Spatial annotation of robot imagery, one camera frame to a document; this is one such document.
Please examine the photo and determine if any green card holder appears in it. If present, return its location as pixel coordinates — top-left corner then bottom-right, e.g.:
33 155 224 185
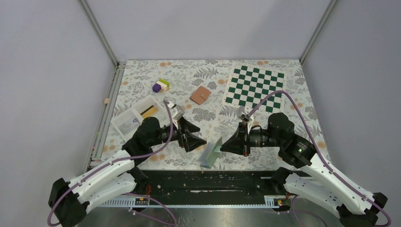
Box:
199 137 223 168

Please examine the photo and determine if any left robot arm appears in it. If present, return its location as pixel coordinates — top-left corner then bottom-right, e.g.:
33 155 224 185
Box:
48 117 207 227

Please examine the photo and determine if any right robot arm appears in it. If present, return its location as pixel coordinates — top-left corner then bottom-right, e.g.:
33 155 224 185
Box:
220 113 388 227

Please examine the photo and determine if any gold card in tray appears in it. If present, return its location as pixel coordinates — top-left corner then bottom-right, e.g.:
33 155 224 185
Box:
140 105 158 119

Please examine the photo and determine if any grey card in tray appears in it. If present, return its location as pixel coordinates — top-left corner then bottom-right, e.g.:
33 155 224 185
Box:
119 117 139 135

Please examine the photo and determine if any brown leather wallet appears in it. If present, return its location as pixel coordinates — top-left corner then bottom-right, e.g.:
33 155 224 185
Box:
190 86 211 105

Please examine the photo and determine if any floral table cloth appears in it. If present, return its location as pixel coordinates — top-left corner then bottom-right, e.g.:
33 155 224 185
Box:
90 60 331 170

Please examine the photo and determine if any cream toy block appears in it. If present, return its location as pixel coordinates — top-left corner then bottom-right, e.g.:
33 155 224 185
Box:
157 81 169 91

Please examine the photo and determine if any purple toy block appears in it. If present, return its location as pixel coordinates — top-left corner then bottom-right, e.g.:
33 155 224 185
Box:
152 83 162 93

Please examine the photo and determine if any lime green toy block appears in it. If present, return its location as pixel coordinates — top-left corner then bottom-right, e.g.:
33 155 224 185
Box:
158 79 170 88

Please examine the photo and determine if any green white chess mat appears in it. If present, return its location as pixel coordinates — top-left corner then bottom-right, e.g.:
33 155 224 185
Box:
221 63 288 109

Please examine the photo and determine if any clear plastic divided tray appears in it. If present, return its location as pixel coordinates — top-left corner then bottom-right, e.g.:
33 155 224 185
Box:
111 96 169 141

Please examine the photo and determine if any perforated metal strip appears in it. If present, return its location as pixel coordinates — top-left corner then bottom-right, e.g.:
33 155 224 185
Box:
99 196 289 209

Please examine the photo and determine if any right controller board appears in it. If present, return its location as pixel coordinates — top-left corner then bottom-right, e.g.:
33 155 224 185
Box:
273 198 291 207

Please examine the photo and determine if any controller board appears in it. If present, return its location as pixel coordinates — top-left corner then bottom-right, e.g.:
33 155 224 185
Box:
135 197 149 206
273 198 291 207

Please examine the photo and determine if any left controller board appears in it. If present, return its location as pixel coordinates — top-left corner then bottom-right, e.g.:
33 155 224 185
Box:
135 197 149 206

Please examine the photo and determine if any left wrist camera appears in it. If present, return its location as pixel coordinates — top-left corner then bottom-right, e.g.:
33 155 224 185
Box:
171 105 185 121

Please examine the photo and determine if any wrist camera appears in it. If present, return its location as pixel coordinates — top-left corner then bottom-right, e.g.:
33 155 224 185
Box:
237 106 254 133
171 105 185 121

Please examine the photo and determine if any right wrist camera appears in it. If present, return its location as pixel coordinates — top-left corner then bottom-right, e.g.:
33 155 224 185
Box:
237 106 254 133

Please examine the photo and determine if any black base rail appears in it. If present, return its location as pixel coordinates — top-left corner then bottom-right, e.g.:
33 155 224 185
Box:
132 170 288 202

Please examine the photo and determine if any right aluminium frame post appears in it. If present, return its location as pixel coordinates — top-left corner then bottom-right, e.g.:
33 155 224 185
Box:
299 0 339 65

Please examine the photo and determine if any aluminium frame post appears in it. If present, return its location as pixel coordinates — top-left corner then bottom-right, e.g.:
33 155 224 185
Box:
299 0 339 65
78 0 120 67

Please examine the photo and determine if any left aluminium frame post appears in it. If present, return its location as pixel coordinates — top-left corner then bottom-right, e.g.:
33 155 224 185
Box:
78 0 120 67

